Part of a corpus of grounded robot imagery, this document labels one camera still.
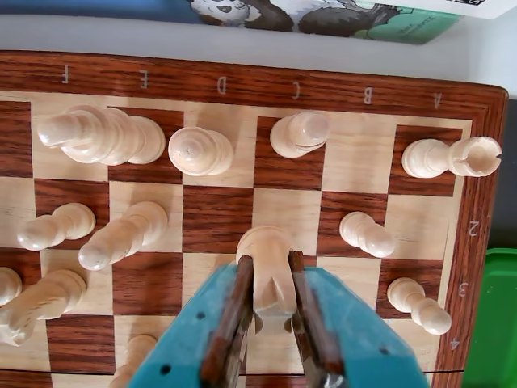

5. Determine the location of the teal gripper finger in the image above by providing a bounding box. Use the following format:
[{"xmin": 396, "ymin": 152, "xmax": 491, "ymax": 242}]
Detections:
[
  {"xmin": 127, "ymin": 255, "xmax": 255, "ymax": 388},
  {"xmin": 288, "ymin": 249, "xmax": 431, "ymax": 388}
]

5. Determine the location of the white wooden knight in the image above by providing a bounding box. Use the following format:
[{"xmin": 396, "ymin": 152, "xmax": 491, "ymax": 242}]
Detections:
[
  {"xmin": 0, "ymin": 268, "xmax": 88, "ymax": 348},
  {"xmin": 235, "ymin": 225, "xmax": 299, "ymax": 336}
]

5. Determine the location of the white wooden pawn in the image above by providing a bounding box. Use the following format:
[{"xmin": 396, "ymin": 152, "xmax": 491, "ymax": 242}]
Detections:
[
  {"xmin": 0, "ymin": 266, "xmax": 23, "ymax": 307},
  {"xmin": 16, "ymin": 202, "xmax": 97, "ymax": 252},
  {"xmin": 338, "ymin": 211, "xmax": 397, "ymax": 259},
  {"xmin": 386, "ymin": 276, "xmax": 452, "ymax": 336},
  {"xmin": 107, "ymin": 333, "xmax": 159, "ymax": 388}
]

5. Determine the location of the wooden folding chessboard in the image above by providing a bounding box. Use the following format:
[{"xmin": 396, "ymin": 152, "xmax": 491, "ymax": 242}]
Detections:
[{"xmin": 0, "ymin": 50, "xmax": 509, "ymax": 388}]

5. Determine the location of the green plastic tray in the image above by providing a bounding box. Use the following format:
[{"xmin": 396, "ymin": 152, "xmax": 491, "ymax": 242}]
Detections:
[{"xmin": 460, "ymin": 247, "xmax": 517, "ymax": 388}]

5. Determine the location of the white wooden rook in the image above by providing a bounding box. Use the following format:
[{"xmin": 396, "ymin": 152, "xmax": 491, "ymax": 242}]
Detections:
[{"xmin": 401, "ymin": 136, "xmax": 503, "ymax": 180}]

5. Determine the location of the white wooden queen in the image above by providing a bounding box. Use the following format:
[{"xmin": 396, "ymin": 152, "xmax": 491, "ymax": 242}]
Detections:
[{"xmin": 168, "ymin": 126, "xmax": 236, "ymax": 177}]

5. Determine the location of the dark grey mat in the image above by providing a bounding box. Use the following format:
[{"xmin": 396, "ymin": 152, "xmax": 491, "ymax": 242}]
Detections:
[{"xmin": 484, "ymin": 86, "xmax": 517, "ymax": 254}]

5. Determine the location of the white wooden king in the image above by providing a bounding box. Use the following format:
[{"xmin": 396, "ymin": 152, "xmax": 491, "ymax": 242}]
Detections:
[{"xmin": 36, "ymin": 103, "xmax": 167, "ymax": 167}]

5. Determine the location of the panda picture book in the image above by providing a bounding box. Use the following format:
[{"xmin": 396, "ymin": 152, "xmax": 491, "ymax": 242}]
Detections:
[{"xmin": 0, "ymin": 0, "xmax": 464, "ymax": 46}]

